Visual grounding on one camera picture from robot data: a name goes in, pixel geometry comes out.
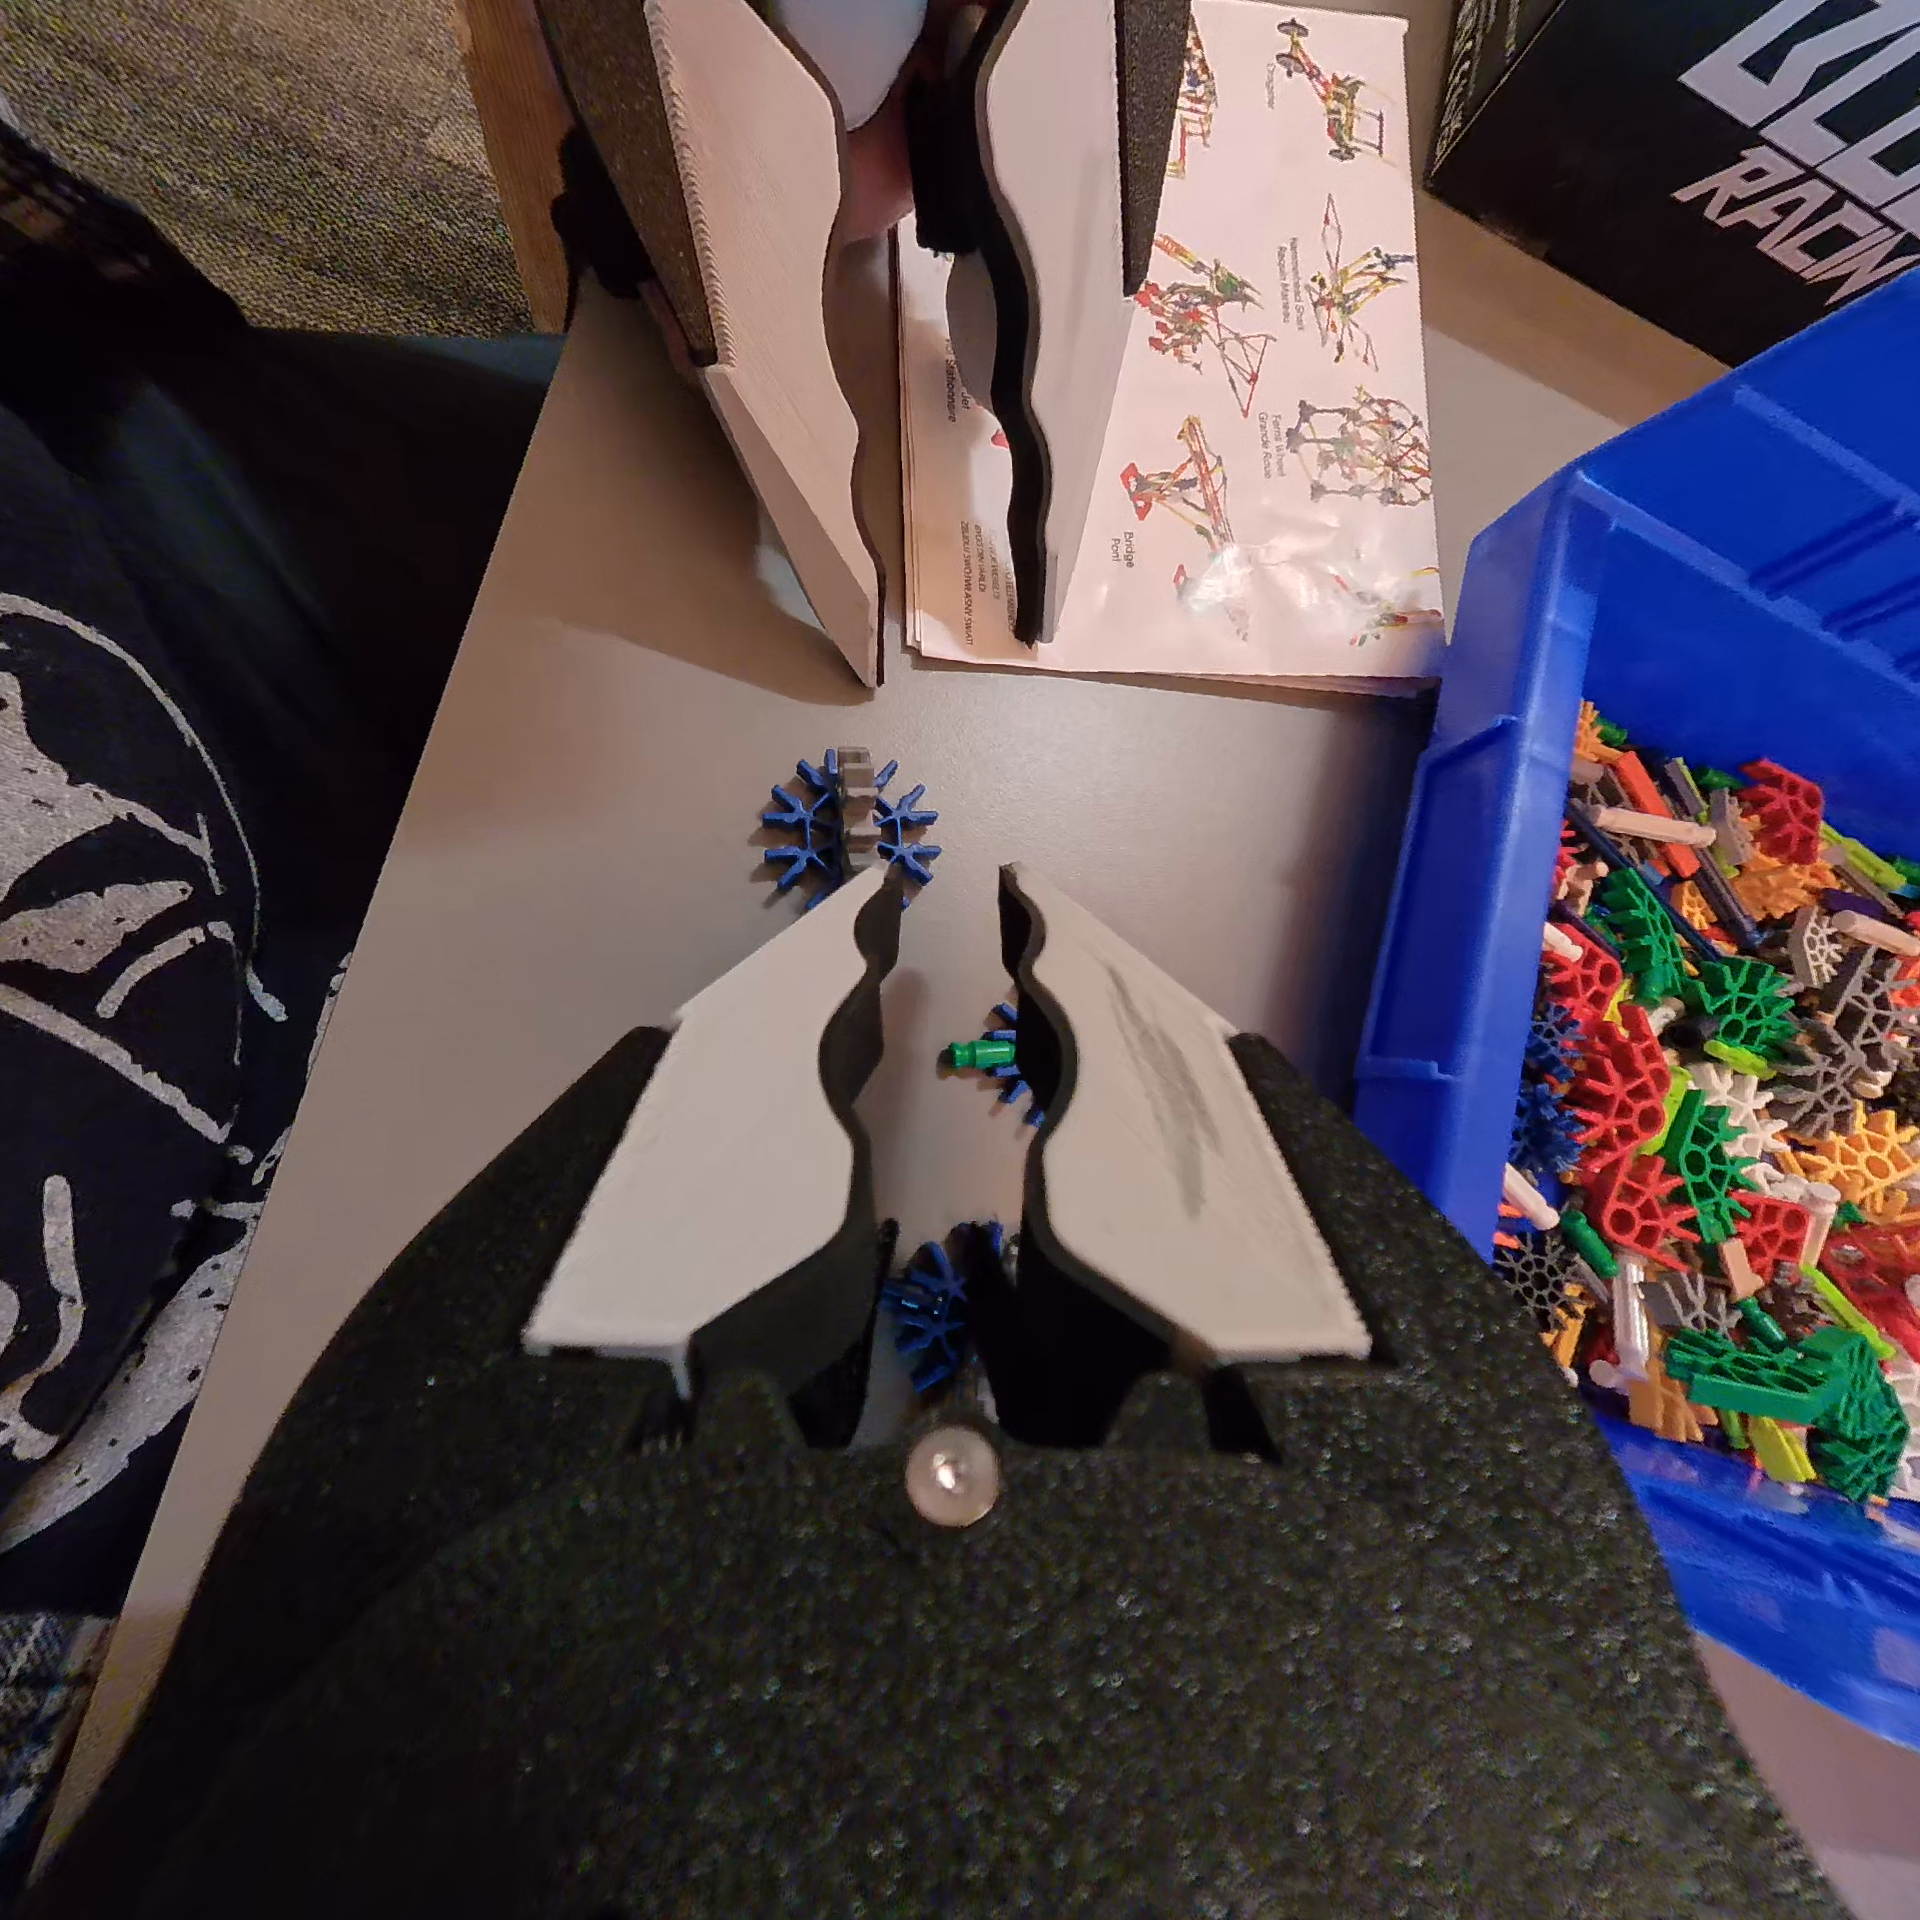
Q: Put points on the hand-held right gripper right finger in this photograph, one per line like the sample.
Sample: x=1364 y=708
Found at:
x=1185 y=1201

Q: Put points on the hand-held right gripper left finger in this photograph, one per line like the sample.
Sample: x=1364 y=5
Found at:
x=721 y=1184

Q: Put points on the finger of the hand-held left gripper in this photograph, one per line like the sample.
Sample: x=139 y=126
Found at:
x=1072 y=329
x=763 y=329

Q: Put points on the blue snowflake connector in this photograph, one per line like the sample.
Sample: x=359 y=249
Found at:
x=802 y=826
x=1020 y=1050
x=930 y=1305

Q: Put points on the short green rod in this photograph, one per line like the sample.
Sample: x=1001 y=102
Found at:
x=978 y=1054

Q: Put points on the blue parts bin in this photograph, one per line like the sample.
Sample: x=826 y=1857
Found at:
x=1500 y=721

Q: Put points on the person's left hand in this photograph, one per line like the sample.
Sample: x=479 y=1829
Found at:
x=879 y=181

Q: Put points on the wooden cabinet panel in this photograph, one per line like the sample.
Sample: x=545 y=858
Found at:
x=517 y=149

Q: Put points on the white instruction booklet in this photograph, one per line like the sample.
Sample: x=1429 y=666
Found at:
x=1289 y=421

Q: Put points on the pile of colourful construction pieces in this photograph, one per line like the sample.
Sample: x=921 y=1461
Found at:
x=1709 y=1140

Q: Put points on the dark toy car set box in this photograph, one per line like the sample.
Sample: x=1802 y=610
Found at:
x=1695 y=149

